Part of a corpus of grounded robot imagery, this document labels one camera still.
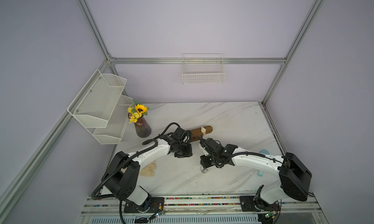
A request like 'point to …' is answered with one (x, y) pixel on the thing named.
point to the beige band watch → (203, 130)
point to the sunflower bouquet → (138, 110)
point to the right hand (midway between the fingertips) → (203, 163)
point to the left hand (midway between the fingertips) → (190, 155)
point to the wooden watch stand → (200, 132)
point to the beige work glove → (148, 170)
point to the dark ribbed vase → (143, 128)
